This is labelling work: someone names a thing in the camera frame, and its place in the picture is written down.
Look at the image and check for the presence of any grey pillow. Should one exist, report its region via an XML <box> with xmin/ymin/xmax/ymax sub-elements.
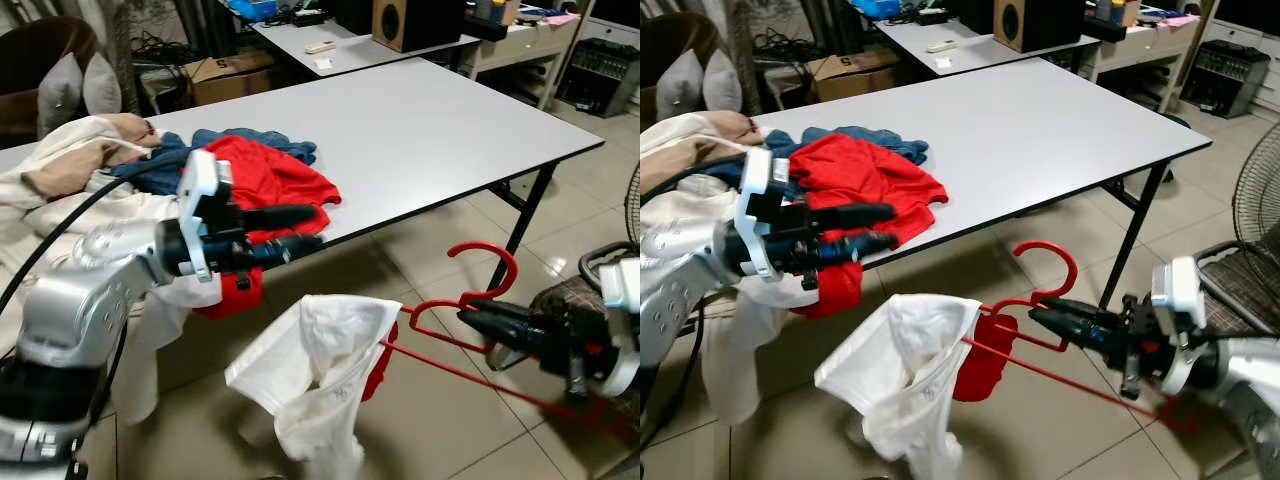
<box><xmin>654</xmin><ymin>49</ymin><xmax>707</xmax><ymax>122</ymax></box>
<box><xmin>36</xmin><ymin>51</ymin><xmax>84</xmax><ymax>137</ymax></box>
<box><xmin>702</xmin><ymin>47</ymin><xmax>745</xmax><ymax>114</ymax></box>
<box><xmin>81</xmin><ymin>49</ymin><xmax>124</xmax><ymax>117</ymax></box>

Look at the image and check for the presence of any red plastic hanger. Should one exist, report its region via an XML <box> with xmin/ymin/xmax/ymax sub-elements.
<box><xmin>379</xmin><ymin>241</ymin><xmax>641</xmax><ymax>442</ymax></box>
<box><xmin>958</xmin><ymin>239</ymin><xmax>1202</xmax><ymax>437</ymax></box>

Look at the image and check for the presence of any cream white garment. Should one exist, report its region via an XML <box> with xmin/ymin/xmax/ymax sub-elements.
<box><xmin>640</xmin><ymin>172</ymin><xmax>811</xmax><ymax>427</ymax></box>
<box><xmin>0</xmin><ymin>150</ymin><xmax>224</xmax><ymax>427</ymax></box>

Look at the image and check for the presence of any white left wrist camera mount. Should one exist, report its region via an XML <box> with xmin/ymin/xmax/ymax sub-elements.
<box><xmin>734</xmin><ymin>147</ymin><xmax>792</xmax><ymax>282</ymax></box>
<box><xmin>177</xmin><ymin>149</ymin><xmax>234</xmax><ymax>284</ymax></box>

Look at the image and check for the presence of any cardboard box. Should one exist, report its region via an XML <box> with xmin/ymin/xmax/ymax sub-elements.
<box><xmin>804</xmin><ymin>49</ymin><xmax>897</xmax><ymax>102</ymax></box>
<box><xmin>184</xmin><ymin>49</ymin><xmax>277</xmax><ymax>107</ymax></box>

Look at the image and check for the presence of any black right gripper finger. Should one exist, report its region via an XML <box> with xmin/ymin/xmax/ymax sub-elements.
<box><xmin>1039</xmin><ymin>295</ymin><xmax>1132</xmax><ymax>324</ymax></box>
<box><xmin>456</xmin><ymin>311</ymin><xmax>547</xmax><ymax>354</ymax></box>
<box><xmin>1027</xmin><ymin>307</ymin><xmax>1127</xmax><ymax>352</ymax></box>
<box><xmin>460</xmin><ymin>297</ymin><xmax>548</xmax><ymax>328</ymax></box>

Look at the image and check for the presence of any black audio mixer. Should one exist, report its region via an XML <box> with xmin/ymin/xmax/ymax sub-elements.
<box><xmin>557</xmin><ymin>37</ymin><xmax>641</xmax><ymax>120</ymax></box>
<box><xmin>1179</xmin><ymin>39</ymin><xmax>1272</xmax><ymax>120</ymax></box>

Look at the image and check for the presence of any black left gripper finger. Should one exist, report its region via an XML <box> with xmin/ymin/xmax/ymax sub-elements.
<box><xmin>239</xmin><ymin>233</ymin><xmax>325</xmax><ymax>272</ymax></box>
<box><xmin>237</xmin><ymin>203</ymin><xmax>320</xmax><ymax>232</ymax></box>
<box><xmin>807</xmin><ymin>201</ymin><xmax>897</xmax><ymax>230</ymax></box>
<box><xmin>811</xmin><ymin>231</ymin><xmax>899</xmax><ymax>267</ymax></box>

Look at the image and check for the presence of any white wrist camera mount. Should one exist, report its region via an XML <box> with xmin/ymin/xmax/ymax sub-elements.
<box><xmin>177</xmin><ymin>149</ymin><xmax>234</xmax><ymax>284</ymax></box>
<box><xmin>734</xmin><ymin>147</ymin><xmax>792</xmax><ymax>282</ymax></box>
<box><xmin>1149</xmin><ymin>256</ymin><xmax>1207</xmax><ymax>395</ymax></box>
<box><xmin>597</xmin><ymin>261</ymin><xmax>641</xmax><ymax>399</ymax></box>

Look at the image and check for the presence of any pink cloth item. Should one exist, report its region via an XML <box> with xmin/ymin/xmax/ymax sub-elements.
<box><xmin>519</xmin><ymin>7</ymin><xmax>582</xmax><ymax>27</ymax></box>
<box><xmin>1139</xmin><ymin>7</ymin><xmax>1202</xmax><ymax>27</ymax></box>

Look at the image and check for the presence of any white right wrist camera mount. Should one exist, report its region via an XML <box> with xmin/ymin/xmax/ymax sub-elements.
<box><xmin>1149</xmin><ymin>256</ymin><xmax>1207</xmax><ymax>395</ymax></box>
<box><xmin>597</xmin><ymin>261</ymin><xmax>641</xmax><ymax>399</ymax></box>

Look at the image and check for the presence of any blue garment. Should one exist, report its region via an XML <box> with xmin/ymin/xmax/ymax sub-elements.
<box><xmin>109</xmin><ymin>127</ymin><xmax>320</xmax><ymax>197</ymax></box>
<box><xmin>775</xmin><ymin>125</ymin><xmax>929</xmax><ymax>167</ymax></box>

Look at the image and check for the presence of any black wire fan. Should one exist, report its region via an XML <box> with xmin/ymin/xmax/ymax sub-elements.
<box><xmin>624</xmin><ymin>163</ymin><xmax>641</xmax><ymax>243</ymax></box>
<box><xmin>1231</xmin><ymin>121</ymin><xmax>1280</xmax><ymax>273</ymax></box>

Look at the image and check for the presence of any beige garment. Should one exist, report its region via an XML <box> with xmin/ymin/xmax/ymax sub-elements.
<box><xmin>640</xmin><ymin>110</ymin><xmax>766</xmax><ymax>196</ymax></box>
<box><xmin>18</xmin><ymin>112</ymin><xmax>162</xmax><ymax>202</ymax></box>

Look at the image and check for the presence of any white desk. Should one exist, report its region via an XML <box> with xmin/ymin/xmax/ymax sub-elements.
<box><xmin>869</xmin><ymin>14</ymin><xmax>1103</xmax><ymax>77</ymax></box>
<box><xmin>249</xmin><ymin>14</ymin><xmax>483</xmax><ymax>80</ymax></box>

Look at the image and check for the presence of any brown armchair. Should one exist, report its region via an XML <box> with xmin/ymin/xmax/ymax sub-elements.
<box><xmin>0</xmin><ymin>14</ymin><xmax>102</xmax><ymax>147</ymax></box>
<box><xmin>640</xmin><ymin>11</ymin><xmax>727</xmax><ymax>127</ymax></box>

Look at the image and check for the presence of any brown woven chair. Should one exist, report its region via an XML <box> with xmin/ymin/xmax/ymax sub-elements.
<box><xmin>529</xmin><ymin>239</ymin><xmax>641</xmax><ymax>333</ymax></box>
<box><xmin>1194</xmin><ymin>239</ymin><xmax>1280</xmax><ymax>338</ymax></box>

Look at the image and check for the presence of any wooden loudspeaker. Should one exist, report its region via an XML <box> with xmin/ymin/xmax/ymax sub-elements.
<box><xmin>992</xmin><ymin>0</ymin><xmax>1087</xmax><ymax>54</ymax></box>
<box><xmin>371</xmin><ymin>0</ymin><xmax>467</xmax><ymax>54</ymax></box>

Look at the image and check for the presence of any white folding table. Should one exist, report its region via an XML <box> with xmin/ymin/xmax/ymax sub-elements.
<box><xmin>0</xmin><ymin>56</ymin><xmax>607</xmax><ymax>293</ymax></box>
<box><xmin>700</xmin><ymin>56</ymin><xmax>1214</xmax><ymax>313</ymax></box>

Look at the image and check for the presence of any red garment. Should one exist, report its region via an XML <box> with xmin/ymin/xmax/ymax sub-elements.
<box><xmin>788</xmin><ymin>132</ymin><xmax>949</xmax><ymax>321</ymax></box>
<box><xmin>194</xmin><ymin>134</ymin><xmax>342</xmax><ymax>320</ymax></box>

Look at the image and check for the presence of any white drawer unit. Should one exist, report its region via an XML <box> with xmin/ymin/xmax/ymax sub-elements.
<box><xmin>469</xmin><ymin>8</ymin><xmax>592</xmax><ymax>103</ymax></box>
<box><xmin>1084</xmin><ymin>12</ymin><xmax>1217</xmax><ymax>101</ymax></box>

